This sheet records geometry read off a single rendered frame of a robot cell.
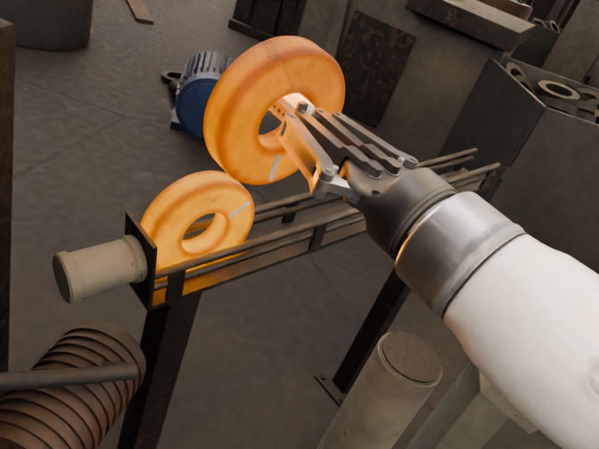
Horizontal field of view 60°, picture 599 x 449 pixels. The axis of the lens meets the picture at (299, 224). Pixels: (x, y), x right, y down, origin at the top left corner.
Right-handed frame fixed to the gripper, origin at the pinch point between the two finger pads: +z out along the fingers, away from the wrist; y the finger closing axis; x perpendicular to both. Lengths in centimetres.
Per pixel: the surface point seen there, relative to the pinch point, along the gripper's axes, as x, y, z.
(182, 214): -18.1, -4.2, 5.2
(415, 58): -39, 189, 109
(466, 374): -44, 47, -23
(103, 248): -23.1, -12.3, 7.1
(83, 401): -39.9, -16.1, -1.3
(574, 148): -30, 173, 18
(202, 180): -14.5, -1.5, 6.7
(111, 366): -36.1, -12.7, -0.4
